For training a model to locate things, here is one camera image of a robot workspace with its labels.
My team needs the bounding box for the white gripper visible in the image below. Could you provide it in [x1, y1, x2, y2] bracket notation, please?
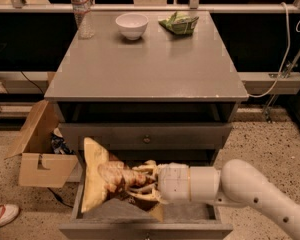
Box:
[127, 160, 190, 203]

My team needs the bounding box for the brown chip bag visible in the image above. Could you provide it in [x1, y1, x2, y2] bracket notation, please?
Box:
[80, 136, 165, 223]

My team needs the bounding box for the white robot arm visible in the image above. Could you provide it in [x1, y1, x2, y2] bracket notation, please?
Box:
[128, 159, 300, 240]

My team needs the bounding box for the grey open middle drawer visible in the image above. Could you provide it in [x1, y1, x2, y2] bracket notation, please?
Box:
[58, 149, 234, 240]

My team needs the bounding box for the grey top drawer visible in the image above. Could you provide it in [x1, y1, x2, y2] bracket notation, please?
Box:
[58, 123, 232, 151]

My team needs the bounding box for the grey drawer cabinet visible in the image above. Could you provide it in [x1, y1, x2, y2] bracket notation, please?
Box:
[44, 10, 250, 152]

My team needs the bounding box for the blue snack bag in box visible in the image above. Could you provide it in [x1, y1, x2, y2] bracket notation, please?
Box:
[51, 134, 72, 155]

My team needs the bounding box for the green chip bag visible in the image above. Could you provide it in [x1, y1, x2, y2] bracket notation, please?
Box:
[158, 12, 199, 35]

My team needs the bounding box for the open cardboard box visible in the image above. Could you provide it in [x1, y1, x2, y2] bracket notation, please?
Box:
[7, 100, 82, 188]

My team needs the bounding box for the white red sneaker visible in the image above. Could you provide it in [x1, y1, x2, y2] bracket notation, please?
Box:
[0, 204, 20, 227]

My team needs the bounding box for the white ceramic bowl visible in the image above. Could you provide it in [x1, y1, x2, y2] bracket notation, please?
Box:
[115, 13, 149, 40]

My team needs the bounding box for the clear plastic water bottle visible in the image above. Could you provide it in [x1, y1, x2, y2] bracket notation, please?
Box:
[71, 0, 94, 39]

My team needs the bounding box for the black floor cable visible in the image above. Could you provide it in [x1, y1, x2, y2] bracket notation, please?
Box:
[47, 187, 74, 209]

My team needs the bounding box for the white cable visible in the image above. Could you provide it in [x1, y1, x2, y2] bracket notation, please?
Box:
[247, 2, 300, 99]

